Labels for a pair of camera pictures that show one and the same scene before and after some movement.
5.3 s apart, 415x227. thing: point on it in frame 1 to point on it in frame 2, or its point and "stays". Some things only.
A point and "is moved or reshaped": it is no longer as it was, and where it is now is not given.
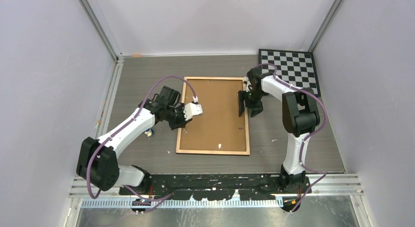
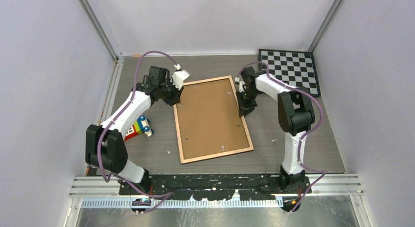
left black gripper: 182,123 to 176,97
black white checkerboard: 297,68 stays
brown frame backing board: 219,127 stays
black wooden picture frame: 213,152 is moved or reshaped
